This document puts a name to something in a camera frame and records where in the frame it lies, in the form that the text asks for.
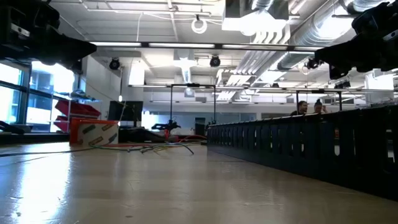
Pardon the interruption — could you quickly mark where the black slotted cable duct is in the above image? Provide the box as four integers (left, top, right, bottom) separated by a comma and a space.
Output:
206, 104, 398, 202

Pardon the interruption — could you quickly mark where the white coiled ceiling cable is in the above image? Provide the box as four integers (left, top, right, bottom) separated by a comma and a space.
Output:
190, 17, 208, 35

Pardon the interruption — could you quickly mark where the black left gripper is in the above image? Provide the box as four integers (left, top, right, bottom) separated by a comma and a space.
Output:
0, 0, 97, 75

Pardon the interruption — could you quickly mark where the black background station frame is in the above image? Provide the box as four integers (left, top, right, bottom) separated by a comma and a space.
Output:
295, 88, 343, 113
169, 83, 217, 125

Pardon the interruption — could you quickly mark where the long ceiling light strip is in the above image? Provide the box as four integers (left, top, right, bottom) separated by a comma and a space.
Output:
89, 41, 327, 52

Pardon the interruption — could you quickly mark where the red storage bin rack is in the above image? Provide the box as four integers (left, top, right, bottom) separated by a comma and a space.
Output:
51, 98, 102, 133

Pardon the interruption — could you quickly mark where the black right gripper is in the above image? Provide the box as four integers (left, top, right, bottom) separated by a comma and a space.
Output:
314, 0, 398, 80

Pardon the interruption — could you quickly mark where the orange tape roll dispenser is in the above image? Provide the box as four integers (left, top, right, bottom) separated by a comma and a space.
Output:
69, 117, 119, 146

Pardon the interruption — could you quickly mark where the black aluminium table frame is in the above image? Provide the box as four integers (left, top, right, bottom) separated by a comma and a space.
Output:
0, 132, 71, 146

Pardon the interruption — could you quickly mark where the black computer monitor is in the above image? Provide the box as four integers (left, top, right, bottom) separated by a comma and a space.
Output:
108, 100, 144, 128

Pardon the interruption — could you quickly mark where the person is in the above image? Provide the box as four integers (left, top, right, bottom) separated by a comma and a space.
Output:
290, 100, 308, 116
313, 98, 329, 114

